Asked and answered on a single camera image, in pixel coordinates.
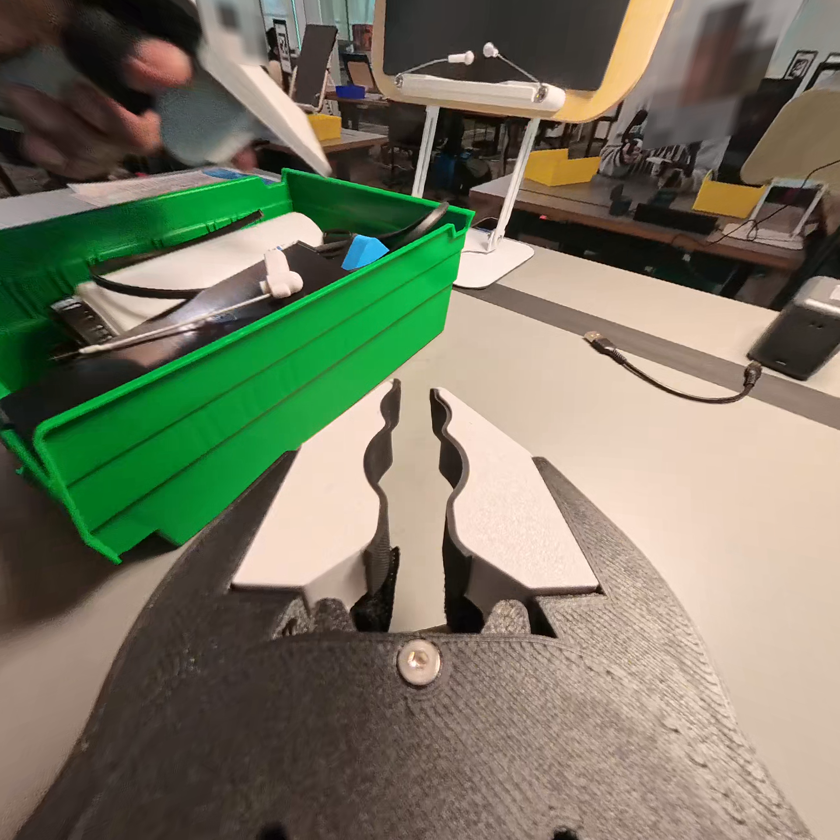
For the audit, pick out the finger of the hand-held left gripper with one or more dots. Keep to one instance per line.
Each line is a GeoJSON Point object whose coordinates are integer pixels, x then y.
{"type": "Point", "coordinates": [262, 111]}

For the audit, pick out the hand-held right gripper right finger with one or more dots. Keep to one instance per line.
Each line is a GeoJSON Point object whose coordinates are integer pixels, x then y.
{"type": "Point", "coordinates": [518, 525]}

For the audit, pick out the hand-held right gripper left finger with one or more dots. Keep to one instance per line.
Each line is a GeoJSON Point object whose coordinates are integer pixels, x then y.
{"type": "Point", "coordinates": [308, 525]}

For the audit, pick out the green plastic bin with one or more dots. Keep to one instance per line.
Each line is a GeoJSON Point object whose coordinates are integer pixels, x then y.
{"type": "Point", "coordinates": [262, 394]}

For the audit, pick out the blue black sponge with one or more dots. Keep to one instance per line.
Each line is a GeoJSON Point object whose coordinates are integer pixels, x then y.
{"type": "Point", "coordinates": [362, 253]}

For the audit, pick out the black sheet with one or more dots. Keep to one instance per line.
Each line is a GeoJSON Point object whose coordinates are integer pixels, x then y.
{"type": "Point", "coordinates": [229, 308]}

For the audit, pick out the person's left hand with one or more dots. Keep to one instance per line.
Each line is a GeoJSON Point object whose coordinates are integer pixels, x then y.
{"type": "Point", "coordinates": [65, 131]}

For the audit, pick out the small yellow bin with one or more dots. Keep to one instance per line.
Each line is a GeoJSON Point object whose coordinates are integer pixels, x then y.
{"type": "Point", "coordinates": [325, 126]}

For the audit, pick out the clear bag of papers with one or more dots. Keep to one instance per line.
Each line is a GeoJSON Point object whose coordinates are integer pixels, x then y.
{"type": "Point", "coordinates": [164, 184]}

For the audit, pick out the small marker tag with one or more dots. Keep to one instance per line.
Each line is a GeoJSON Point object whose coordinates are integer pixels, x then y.
{"type": "Point", "coordinates": [282, 46]}

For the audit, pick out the small cream-framed board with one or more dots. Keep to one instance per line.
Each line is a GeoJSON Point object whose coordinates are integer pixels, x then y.
{"type": "Point", "coordinates": [313, 65]}

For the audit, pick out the blue storage bin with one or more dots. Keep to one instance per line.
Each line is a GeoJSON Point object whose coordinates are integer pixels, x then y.
{"type": "Point", "coordinates": [350, 92]}

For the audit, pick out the white cylinder with black cap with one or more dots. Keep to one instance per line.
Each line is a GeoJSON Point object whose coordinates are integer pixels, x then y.
{"type": "Point", "coordinates": [216, 256]}

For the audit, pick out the cream-framed black board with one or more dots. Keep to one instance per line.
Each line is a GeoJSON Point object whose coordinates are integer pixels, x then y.
{"type": "Point", "coordinates": [512, 33]}

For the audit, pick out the yellow storage bin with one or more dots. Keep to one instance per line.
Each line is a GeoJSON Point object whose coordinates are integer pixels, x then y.
{"type": "Point", "coordinates": [728, 197]}
{"type": "Point", "coordinates": [558, 167]}

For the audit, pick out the long wooden desk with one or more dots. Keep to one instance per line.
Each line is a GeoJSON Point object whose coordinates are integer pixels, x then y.
{"type": "Point", "coordinates": [590, 203]}

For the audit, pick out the dark grey power box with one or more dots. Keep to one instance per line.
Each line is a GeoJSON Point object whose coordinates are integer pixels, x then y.
{"type": "Point", "coordinates": [800, 334]}

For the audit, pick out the black keyboard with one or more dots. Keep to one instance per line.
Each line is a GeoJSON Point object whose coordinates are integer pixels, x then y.
{"type": "Point", "coordinates": [676, 220]}

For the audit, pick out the cream panel on stand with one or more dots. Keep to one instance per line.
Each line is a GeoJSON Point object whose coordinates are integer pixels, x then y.
{"type": "Point", "coordinates": [794, 138]}

